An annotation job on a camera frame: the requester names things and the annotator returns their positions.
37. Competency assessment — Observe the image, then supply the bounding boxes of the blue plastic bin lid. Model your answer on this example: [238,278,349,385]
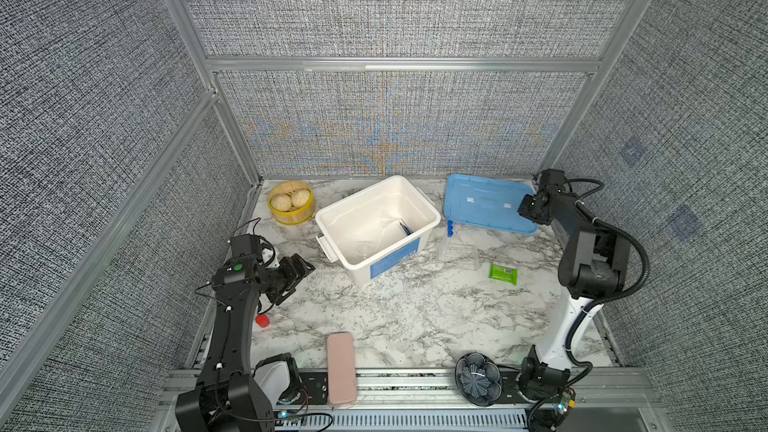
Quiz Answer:
[443,174,538,235]

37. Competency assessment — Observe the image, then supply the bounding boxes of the clear plastic funnel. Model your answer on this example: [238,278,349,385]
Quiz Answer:
[353,241,376,262]

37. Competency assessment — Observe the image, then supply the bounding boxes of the white plastic storage bin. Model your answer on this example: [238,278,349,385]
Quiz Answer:
[315,175,442,286]

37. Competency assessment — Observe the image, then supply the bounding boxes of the blue-capped test tube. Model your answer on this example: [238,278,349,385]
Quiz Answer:
[437,220,480,270]

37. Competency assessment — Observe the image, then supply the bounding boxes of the metal tweezers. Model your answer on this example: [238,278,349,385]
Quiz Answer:
[399,220,412,236]

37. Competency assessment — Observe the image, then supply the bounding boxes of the clear glass stirring rod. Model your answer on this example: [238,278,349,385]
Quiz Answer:
[366,224,401,255]

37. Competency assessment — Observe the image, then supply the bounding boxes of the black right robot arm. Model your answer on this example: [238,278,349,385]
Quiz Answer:
[518,169,629,401]

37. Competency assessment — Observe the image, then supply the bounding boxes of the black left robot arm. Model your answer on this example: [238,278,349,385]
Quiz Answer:
[175,254,315,431]

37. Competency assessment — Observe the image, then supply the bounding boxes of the red bottle cap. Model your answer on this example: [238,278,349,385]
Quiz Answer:
[254,314,270,328]

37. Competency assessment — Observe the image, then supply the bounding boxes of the yellow bamboo steamer basket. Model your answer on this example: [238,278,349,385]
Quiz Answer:
[267,181,316,225]

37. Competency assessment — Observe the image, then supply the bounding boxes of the left steamed bun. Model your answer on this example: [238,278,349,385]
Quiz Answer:
[270,193,292,212]

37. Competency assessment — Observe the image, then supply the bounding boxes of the steamed bun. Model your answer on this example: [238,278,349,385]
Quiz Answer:
[290,189,312,208]
[270,193,292,212]

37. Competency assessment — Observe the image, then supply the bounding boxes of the right steamed bun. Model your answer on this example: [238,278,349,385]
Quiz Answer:
[290,189,312,208]

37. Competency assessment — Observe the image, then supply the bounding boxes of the green packet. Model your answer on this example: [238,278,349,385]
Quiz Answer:
[489,263,518,285]

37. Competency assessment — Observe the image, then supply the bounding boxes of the pink rectangular case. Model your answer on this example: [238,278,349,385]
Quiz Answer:
[326,332,357,407]

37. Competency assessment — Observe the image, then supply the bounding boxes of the black flower-shaped dish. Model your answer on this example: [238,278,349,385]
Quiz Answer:
[454,352,503,407]

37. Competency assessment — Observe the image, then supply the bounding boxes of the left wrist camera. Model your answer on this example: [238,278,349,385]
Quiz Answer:
[229,234,277,267]

